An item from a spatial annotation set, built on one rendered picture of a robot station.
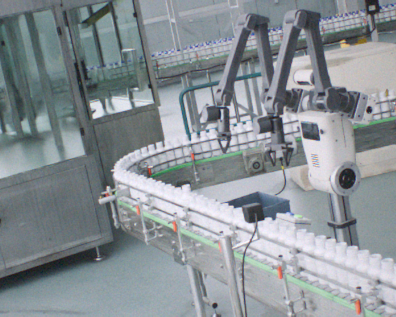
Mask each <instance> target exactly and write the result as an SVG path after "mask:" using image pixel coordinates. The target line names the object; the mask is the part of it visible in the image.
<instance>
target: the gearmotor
mask: <svg viewBox="0 0 396 317"><path fill-rule="evenodd" d="M285 141H292V145H288V147H291V148H294V150H293V152H292V155H291V156H295V155H297V153H298V148H297V144H296V140H295V138H294V136H292V135H289V136H286V137H285ZM270 142H271V139H270V140H268V141H262V142H261V143H260V144H259V148H256V149H251V150H248V151H244V152H242V158H243V162H244V168H245V172H246V174H247V176H248V177H249V178H250V177H251V176H253V175H256V174H262V173H265V172H267V169H266V165H265V161H266V162H268V161H270V159H269V157H267V155H266V154H265V151H266V150H267V148H268V147H266V148H265V144H267V143H270ZM283 158H284V156H283V153H282V151H276V159H280V160H281V164H282V170H283V174H284V179H285V183H284V188H283V189H282V190H281V191H280V192H279V193H277V194H275V195H279V194H280V193H281V192H282V191H283V190H284V189H285V186H286V176H285V172H284V165H283V163H282V160H283Z"/></svg>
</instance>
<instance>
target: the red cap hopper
mask: <svg viewBox="0 0 396 317"><path fill-rule="evenodd" d="M228 3H229V7H225V8H221V9H216V10H212V11H206V12H202V13H196V14H193V15H187V16H183V17H180V15H179V11H178V5H177V1H176V0H166V5H167V8H168V14H169V18H170V24H171V27H172V34H173V37H174V43H175V47H176V53H177V50H181V53H183V48H185V44H184V40H183V34H182V29H184V30H185V31H187V32H188V33H190V34H191V35H193V36H194V34H196V35H197V36H198V37H202V34H201V33H200V32H198V31H196V30H195V29H194V28H192V27H190V26H189V25H188V24H186V23H184V21H187V20H193V19H197V18H203V17H209V16H213V15H219V14H222V13H225V15H224V16H223V18H222V20H221V21H220V22H219V23H218V25H217V26H216V28H215V29H216V30H219V28H220V27H221V25H222V23H224V21H225V20H226V18H227V17H228V15H229V14H231V18H232V19H231V20H230V22H229V23H228V24H227V25H226V27H225V29H224V31H225V32H227V31H228V29H229V28H230V26H231V25H232V28H233V31H234V35H235V33H236V29H234V28H235V25H236V23H237V20H236V17H237V16H238V14H239V16H240V15H244V8H243V3H242V0H236V3H237V6H234V3H233V0H228ZM235 11H236V12H235ZM248 66H249V73H255V67H254V64H249V62H248ZM240 69H241V74H242V75H247V73H246V66H245V63H242V64H240ZM181 81H182V85H183V88H187V87H192V86H193V83H192V79H191V77H190V78H188V77H187V76H186V75H184V76H182V77H181ZM243 84H244V90H245V95H246V101H247V108H245V107H243V106H242V105H241V104H238V103H237V105H238V107H239V108H241V109H242V110H244V111H245V113H241V114H239V115H240V117H243V116H248V115H249V118H250V119H254V118H255V117H258V116H262V115H263V110H262V107H261V101H260V96H259V89H258V85H257V78H256V77H254V78H251V84H252V88H253V95H254V99H255V105H256V108H257V114H256V113H255V112H254V111H253V104H252V101H251V94H250V90H249V83H248V79H244V80H243ZM184 95H185V101H186V105H187V111H188V114H189V120H190V124H191V130H192V132H195V131H201V130H204V129H206V128H207V126H208V125H209V124H211V123H216V122H218V120H215V121H206V122H200V119H201V117H202V111H203V110H201V112H200V114H199V112H198V108H197V103H196V99H195V93H194V90H193V91H189V92H187V93H185V94H184ZM202 125H203V127H202V128H201V126H202Z"/></svg>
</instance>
